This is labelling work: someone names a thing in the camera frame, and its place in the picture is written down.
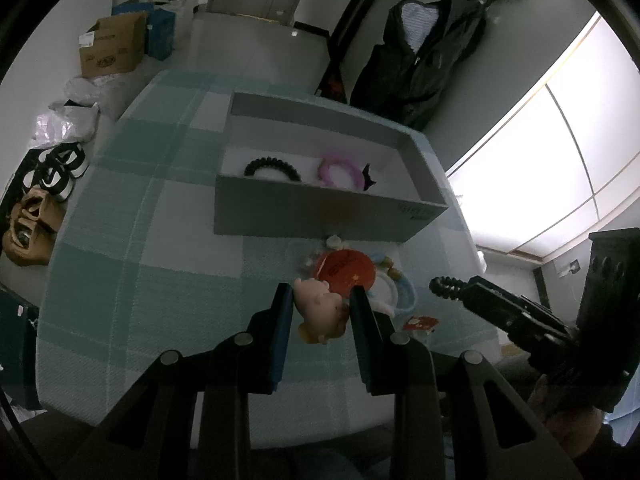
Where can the black bow hair clip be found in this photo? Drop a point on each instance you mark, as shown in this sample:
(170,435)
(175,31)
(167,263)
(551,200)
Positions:
(370,177)

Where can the red mushroom hair clip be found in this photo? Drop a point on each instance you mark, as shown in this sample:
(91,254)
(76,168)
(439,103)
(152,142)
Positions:
(420,324)

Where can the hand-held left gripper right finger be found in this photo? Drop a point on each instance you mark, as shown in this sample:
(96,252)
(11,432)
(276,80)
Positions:
(362,340)

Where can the white plastic bag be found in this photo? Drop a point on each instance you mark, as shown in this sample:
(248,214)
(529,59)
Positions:
(65,122)

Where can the white shopping bag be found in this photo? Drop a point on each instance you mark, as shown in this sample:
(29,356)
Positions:
(177,2)

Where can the red round case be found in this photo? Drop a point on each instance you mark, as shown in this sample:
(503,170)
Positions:
(345,270)

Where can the black jacket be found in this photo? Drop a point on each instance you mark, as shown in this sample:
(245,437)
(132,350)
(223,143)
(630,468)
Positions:
(425,75)

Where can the striped shirt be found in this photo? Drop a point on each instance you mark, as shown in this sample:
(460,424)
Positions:
(417,25)

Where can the clear plastic bag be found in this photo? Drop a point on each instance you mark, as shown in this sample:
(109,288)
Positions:
(95,92)

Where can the black pole stand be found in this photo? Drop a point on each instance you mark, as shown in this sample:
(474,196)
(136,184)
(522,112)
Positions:
(355,15)

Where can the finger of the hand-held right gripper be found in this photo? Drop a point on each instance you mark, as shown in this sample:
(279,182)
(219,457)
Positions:
(505,294)
(505,317)

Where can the grey cardboard box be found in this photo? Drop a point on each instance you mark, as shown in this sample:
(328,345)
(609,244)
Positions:
(300,210)

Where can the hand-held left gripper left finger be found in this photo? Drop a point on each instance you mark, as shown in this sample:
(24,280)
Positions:
(280,340)

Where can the brown cardboard carton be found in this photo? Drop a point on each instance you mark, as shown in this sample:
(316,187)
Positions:
(112,45)

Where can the brown shoe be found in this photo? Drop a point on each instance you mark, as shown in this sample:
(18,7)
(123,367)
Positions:
(45,212)
(27,245)

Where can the pink pig plush hair accessory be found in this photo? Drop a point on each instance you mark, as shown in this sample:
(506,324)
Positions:
(317,307)

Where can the white wardrobe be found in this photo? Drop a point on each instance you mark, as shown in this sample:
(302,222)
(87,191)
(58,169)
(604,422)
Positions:
(550,160)

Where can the person's right hand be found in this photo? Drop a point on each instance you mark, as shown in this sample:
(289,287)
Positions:
(565,420)

